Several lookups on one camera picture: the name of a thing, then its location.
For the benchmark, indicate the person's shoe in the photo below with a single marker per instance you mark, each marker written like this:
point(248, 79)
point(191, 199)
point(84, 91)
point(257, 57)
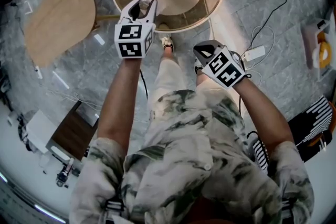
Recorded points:
point(167, 42)
point(198, 66)

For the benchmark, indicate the yellow tape roll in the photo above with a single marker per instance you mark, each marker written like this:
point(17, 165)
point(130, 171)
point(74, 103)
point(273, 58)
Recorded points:
point(324, 56)

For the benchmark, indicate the person's right forearm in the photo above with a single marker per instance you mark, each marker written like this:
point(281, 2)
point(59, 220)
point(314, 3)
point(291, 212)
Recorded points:
point(262, 115)

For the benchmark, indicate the person's left forearm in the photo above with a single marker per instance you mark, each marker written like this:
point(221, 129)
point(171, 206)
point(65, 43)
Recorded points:
point(118, 102)

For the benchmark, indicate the white power strip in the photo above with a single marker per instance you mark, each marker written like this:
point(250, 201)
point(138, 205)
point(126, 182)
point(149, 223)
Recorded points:
point(254, 53)

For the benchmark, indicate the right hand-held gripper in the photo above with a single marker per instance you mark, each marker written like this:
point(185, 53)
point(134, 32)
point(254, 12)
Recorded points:
point(223, 69)

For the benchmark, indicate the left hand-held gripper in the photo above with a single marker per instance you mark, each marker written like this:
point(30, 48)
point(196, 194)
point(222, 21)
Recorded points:
point(131, 40)

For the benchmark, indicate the person's left shoe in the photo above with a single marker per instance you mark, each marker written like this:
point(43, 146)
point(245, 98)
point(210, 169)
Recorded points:
point(167, 42)

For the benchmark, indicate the white box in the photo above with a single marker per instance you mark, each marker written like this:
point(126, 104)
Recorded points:
point(40, 129)

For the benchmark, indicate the person's left leg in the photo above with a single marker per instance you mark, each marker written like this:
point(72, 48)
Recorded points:
point(168, 54)

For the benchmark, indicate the small round metal container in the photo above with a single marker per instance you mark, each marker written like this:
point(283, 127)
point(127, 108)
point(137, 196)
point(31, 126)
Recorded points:
point(144, 3)

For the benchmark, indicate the person's patterned shirt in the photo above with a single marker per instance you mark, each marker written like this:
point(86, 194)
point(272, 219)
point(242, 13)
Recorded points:
point(189, 154)

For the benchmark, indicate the dark brown cabinet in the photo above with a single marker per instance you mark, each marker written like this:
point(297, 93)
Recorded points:
point(74, 131)

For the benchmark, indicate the black white striped bag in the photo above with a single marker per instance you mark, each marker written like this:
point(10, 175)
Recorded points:
point(315, 126)

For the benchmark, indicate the person's light shorts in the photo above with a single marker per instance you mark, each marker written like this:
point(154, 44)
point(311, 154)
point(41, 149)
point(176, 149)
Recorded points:
point(170, 76)

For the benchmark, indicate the person's right shoe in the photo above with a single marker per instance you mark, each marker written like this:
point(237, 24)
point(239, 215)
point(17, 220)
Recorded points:
point(198, 66)

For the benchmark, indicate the wooden chair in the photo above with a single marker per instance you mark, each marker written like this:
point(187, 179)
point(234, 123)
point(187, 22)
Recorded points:
point(61, 18)

